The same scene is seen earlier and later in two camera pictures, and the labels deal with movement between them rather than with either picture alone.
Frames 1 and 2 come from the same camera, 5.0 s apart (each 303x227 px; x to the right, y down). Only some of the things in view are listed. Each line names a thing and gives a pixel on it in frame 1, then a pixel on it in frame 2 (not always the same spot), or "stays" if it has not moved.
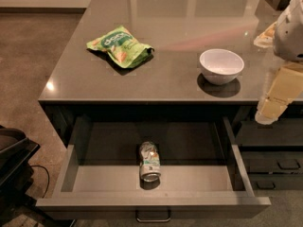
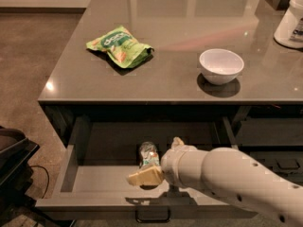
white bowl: x=221 y=66 stays
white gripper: x=290 y=35 -> x=169 y=165
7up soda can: x=150 y=165 stays
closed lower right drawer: x=274 y=169 stays
